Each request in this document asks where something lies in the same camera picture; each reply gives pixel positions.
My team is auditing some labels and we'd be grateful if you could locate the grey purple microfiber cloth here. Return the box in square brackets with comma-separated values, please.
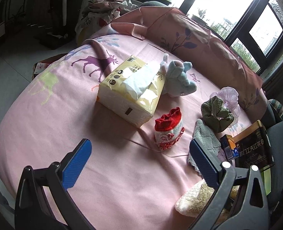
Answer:
[188, 118, 225, 174]

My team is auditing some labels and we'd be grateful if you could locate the striped cushion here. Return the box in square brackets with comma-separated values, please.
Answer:
[269, 99, 283, 121]

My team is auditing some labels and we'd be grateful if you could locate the pink leaf print pillow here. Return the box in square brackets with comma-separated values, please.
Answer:
[108, 6, 268, 121]

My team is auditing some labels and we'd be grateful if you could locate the cream waffle towel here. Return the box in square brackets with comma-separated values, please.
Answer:
[175, 179, 239, 219]

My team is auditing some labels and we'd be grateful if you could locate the pile of clothes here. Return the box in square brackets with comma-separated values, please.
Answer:
[75, 0, 138, 45]

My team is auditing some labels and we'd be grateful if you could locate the black window frame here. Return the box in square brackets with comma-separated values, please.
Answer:
[136, 0, 283, 74]

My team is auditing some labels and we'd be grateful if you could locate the lilac mesh scrunchie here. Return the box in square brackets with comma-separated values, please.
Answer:
[209, 87, 241, 128]

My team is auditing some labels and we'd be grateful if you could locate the dark grey sofa cushion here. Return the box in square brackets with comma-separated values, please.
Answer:
[258, 98, 283, 209]

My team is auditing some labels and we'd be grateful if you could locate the small blue orange carton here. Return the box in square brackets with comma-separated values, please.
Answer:
[220, 135, 240, 160]

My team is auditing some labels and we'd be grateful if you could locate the yellow tissue pack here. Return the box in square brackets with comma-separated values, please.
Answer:
[97, 56, 165, 128]

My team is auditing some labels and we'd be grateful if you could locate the red box on floor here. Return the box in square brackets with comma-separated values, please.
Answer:
[32, 53, 66, 80]

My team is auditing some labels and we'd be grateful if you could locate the black gold tea box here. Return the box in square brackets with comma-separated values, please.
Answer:
[233, 120, 274, 172]

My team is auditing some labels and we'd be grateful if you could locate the red white knitted hat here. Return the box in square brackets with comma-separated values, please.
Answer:
[155, 107, 185, 151]

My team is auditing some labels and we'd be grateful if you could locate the light blue plush elephant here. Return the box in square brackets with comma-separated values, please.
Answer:
[160, 53, 197, 98]

